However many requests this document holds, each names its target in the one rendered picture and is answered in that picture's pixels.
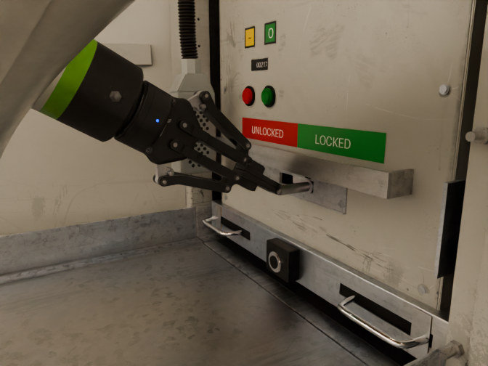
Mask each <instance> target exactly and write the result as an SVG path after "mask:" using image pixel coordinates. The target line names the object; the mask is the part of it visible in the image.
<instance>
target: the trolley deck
mask: <svg viewBox="0 0 488 366"><path fill-rule="evenodd" d="M0 366H367V365H365V364H364V363H363V362H361V361H360V360H358V359H357V358H356V357H355V356H353V355H352V354H350V353H349V352H347V350H345V349H344V348H342V347H341V346H339V345H338V344H337V343H336V342H335V341H333V340H332V339H330V338H329V337H327V336H326V335H325V334H324V333H322V332H321V331H320V330H318V329H317V328H316V327H315V326H313V325H311V324H310V323H309V322H307V321H306V320H305V319H304V318H302V317H301V316H299V315H298V314H296V313H295V312H294V311H293V310H292V309H290V308H289V307H287V306H286V305H284V303H282V302H281V301H279V300H278V299H277V298H275V297H274V296H273V295H271V294H270V293H268V292H267V291H266V290H264V289H263V288H262V287H261V286H259V285H258V284H256V283H255V282H254V281H252V280H251V279H250V278H249V277H247V276H246V275H244V274H243V273H242V272H241V271H239V270H238V269H236V268H235V267H233V266H232V265H231V264H230V263H228V262H227V261H225V260H224V259H223V258H222V257H220V256H219V255H218V254H216V253H215V252H213V251H212V250H211V249H210V248H208V247H207V246H206V245H204V244H203V243H199V244H196V245H189V246H185V247H181V248H175V249H171V250H167V251H160V252H157V253H150V254H146V255H142V256H135V257H131V258H127V259H121V260H117V261H111V262H107V263H103V264H96V265H92V266H88V267H81V268H77V269H72V270H68V271H64V272H57V273H53V274H46V275H42V276H38V277H32V278H28V279H24V280H18V281H14V282H7V283H3V284H0Z"/></svg>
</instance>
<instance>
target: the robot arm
mask: <svg viewBox="0 0 488 366"><path fill-rule="evenodd" d="M135 1H136V0H0V159H1V156H2V154H3V152H4V150H5V148H6V146H7V144H8V142H9V141H10V139H11V137H12V135H13V134H14V132H15V130H16V129H17V127H18V126H19V124H20V122H21V121H22V120H23V119H24V117H25V115H26V114H27V113H28V111H29V110H30V109H34V110H36V111H38V112H40V113H43V114H44V115H47V116H49V117H50V118H53V119H55V120H57V121H59V122H61V123H63V124H65V125H67V126H69V127H72V128H74V129H76V130H78V131H80V132H82V133H84V134H87V135H89V136H91V137H93V138H95V139H97V140H99V141H101V142H106V141H108V140H110V139H112V138H113V137H114V139H115V140H117V141H119V142H121V143H123V144H125V145H127V146H129V147H131V148H133V149H135V150H138V151H140V152H141V153H144V154H145V155H146V156H147V158H148V159H149V160H150V161H151V162H152V163H154V164H155V175H154V176H153V181H154V182H155V183H157V184H159V185H160V186H162V187H167V186H171V185H175V184H180V185H184V186H189V187H197V188H201V189H205V190H213V191H217V192H224V193H228V192H230V191H231V187H232V186H233V185H234V184H238V185H240V186H241V187H244V188H246V189H247V190H250V191H255V190H256V188H257V186H258V187H260V188H262V189H264V190H266V191H267V192H271V193H273V194H276V195H277V193H276V188H277V186H279V185H281V184H279V183H277V182H276V181H274V180H272V179H270V178H269V177H267V176H265V175H263V173H264V170H265V168H264V166H263V165H261V164H260V163H257V162H256V161H254V160H252V158H251V157H249V156H248V151H249V150H250V149H251V143H250V142H249V141H248V140H247V138H246V137H245V136H244V135H243V134H242V133H241V132H240V131H239V130H238V129H237V128H236V127H235V126H234V125H233V124H232V123H231V122H230V121H229V119H228V118H227V117H226V116H225V115H224V114H223V113H222V112H221V111H220V110H219V109H218V108H217V107H216V106H215V104H214V101H213V99H212V97H211V95H210V93H209V92H208V91H196V92H195V93H194V95H193V96H192V97H190V98H189V99H184V98H176V97H173V96H171V95H170V94H168V93H167V92H165V91H164V90H162V89H160V88H158V87H157V86H155V85H153V84H151V83H150V82H148V81H143V80H144V74H143V71H142V69H141V68H140V67H138V66H137V65H135V64H134V63H132V62H130V61H128V60H127V59H126V58H124V57H122V56H120V55H119V54H117V53H116V52H114V51H113V50H111V49H109V48H107V47H106V46H104V45H103V44H101V43H100V42H98V41H96V40H94V38H95V37H96V36H97V35H98V34H99V33H100V32H101V31H103V30H104V29H105V28H106V27H107V26H108V25H109V24H110V23H111V22H112V21H114V19H115V18H117V16H119V15H120V14H121V13H122V12H123V11H124V10H125V9H127V8H128V7H129V6H130V5H131V4H133V3H134V2H135ZM193 108H195V109H196V110H197V111H201V113H202V114H204V116H205V117H206V118H207V119H208V120H209V121H210V122H212V124H213V125H214V126H215V127H216V128H217V129H218V130H220V132H221V133H222V134H223V135H224V136H225V137H226V138H228V140H229V141H230V142H231V143H232V144H233V145H234V146H236V149H234V148H233V147H230V146H229V145H227V144H225V143H223V142H222V141H220V140H218V139H217V138H215V137H213V136H211V135H210V134H209V133H207V132H206V131H204V130H202V129H201V127H200V124H199V122H198V119H197V117H196V114H195V112H194V110H193ZM196 142H199V143H201V144H203V145H205V146H207V147H209V148H211V149H212V150H214V151H216V152H218V153H220V154H222V155H223V156H225V157H227V158H229V159H230V160H233V161H234V162H236V164H235V167H234V168H233V170H231V169H229V168H227V167H225V166H223V165H222V164H220V163H217V162H216V161H214V160H212V159H210V158H208V157H206V156H204V155H203V154H201V153H200V152H198V151H197V150H194V148H195V144H196ZM185 159H189V160H191V161H193V162H194V163H196V164H198V165H200V166H202V167H204V168H207V169H208V170H210V171H212V172H214V173H215V174H218V175H219V176H222V177H223V178H222V179H221V180H220V181H219V180H215V179H208V178H204V177H200V176H193V175H189V174H182V173H178V172H174V170H173V169H172V168H169V167H166V166H165V164H166V163H173V162H176V161H180V160H185Z"/></svg>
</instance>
